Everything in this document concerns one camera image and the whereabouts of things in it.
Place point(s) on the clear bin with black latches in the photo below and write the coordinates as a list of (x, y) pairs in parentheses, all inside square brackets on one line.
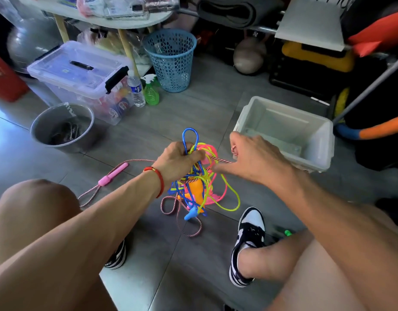
[(63, 64)]

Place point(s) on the white metal pole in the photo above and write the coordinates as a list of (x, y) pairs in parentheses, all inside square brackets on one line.
[(373, 84)]

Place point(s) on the red bag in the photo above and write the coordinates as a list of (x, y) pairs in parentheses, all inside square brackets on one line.
[(8, 81)]

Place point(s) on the brown ball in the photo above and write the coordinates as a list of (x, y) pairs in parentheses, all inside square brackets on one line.
[(249, 56)]

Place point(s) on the yellow black case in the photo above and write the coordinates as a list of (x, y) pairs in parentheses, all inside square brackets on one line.
[(318, 58)]

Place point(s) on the person's left leg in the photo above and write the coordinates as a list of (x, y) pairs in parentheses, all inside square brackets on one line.
[(27, 210)]

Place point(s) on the blue mesh plastic basket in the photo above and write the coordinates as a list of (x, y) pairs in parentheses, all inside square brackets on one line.
[(170, 61)]

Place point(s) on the grey flat board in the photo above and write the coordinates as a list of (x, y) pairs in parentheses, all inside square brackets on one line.
[(310, 26)]

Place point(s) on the black white left shoe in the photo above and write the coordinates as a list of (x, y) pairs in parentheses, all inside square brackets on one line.
[(118, 259)]

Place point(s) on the grey metal basin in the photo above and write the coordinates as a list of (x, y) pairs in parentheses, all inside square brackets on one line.
[(40, 126)]

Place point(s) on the person's right forearm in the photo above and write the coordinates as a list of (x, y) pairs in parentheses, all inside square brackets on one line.
[(354, 236)]

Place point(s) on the black white shoe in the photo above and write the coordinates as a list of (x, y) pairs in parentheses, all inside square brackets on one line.
[(118, 259), (250, 223)]

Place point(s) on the navy patterned shorts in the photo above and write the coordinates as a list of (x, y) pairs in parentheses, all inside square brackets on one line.
[(230, 308)]

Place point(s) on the person's left forearm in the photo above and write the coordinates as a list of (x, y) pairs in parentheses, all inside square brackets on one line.
[(63, 256)]

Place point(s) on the person's leg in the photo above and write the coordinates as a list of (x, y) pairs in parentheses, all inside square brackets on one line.
[(296, 262), (27, 210)]

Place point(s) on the white plastic bin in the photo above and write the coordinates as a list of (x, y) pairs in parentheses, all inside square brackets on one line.
[(289, 119)]

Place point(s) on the green spray bottle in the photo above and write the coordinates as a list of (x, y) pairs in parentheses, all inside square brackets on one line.
[(151, 96)]

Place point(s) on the multicoloured hula hoop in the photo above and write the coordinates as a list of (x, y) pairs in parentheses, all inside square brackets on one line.
[(383, 128)]

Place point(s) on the grey exercise ball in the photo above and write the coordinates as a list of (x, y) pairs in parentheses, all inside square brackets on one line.
[(32, 42)]

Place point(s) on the small plastic water bottle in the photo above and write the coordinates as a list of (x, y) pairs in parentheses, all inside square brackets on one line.
[(137, 94)]

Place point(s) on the black white right shoe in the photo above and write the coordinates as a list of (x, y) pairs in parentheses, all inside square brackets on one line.
[(250, 223)]

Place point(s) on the person's right hand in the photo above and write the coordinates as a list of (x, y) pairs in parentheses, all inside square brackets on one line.
[(263, 158)]

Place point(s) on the white round table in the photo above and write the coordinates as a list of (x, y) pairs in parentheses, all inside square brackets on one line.
[(63, 13)]

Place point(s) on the black red inflatable toy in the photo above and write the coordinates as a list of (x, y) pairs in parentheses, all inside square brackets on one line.
[(380, 32)]

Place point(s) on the clear plastic bag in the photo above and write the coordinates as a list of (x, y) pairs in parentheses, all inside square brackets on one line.
[(161, 3)]

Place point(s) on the person's right leg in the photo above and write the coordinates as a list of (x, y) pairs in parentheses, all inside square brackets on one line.
[(296, 262)]

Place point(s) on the grey folded mat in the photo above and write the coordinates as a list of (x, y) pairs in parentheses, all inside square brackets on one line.
[(241, 9)]

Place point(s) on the pink white packet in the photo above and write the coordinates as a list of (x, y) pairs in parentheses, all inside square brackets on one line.
[(90, 4)]

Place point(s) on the person's left hand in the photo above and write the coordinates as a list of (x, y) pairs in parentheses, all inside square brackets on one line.
[(176, 162)]

